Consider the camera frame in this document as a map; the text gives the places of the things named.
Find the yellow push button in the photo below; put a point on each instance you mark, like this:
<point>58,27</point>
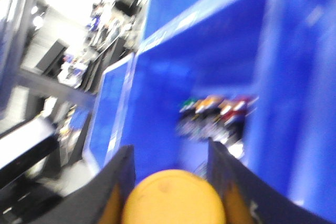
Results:
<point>176,196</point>

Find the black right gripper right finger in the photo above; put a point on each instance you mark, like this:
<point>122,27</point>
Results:
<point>246,198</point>

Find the blue source bin of buttons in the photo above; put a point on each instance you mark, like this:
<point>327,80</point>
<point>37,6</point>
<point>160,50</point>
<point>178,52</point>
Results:
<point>280,51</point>

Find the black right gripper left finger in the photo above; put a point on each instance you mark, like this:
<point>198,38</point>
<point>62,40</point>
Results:
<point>103,198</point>

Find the pile of coloured push buttons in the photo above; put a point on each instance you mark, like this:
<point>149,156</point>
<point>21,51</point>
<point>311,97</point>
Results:
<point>215,117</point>

